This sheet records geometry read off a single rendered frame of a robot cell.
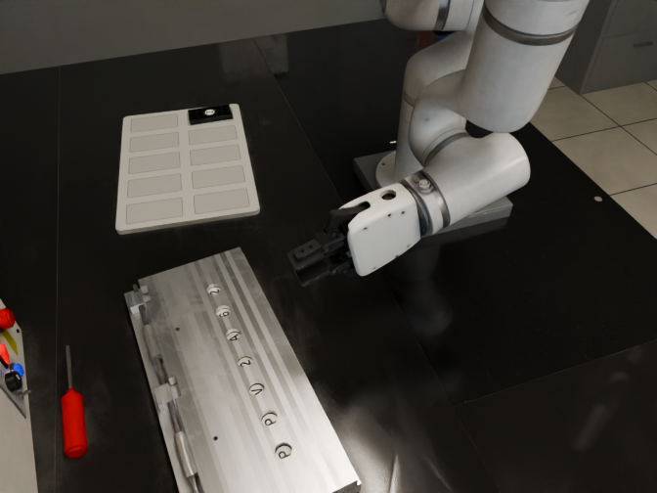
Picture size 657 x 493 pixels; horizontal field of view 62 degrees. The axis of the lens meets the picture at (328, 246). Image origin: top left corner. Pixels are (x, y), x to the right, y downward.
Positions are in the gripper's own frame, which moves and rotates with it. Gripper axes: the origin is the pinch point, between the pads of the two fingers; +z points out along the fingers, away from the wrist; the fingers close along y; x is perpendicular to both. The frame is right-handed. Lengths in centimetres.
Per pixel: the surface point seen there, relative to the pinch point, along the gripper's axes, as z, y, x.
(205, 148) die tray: 4, 18, 57
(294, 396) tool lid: 9.6, 13.7, -8.4
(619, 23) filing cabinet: -218, 122, 145
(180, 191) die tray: 12.5, 16.2, 45.0
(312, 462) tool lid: 11.1, 13.3, -17.6
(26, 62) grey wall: 56, 58, 231
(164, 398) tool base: 25.3, 10.5, -0.8
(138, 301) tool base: 25.0, 10.6, 17.8
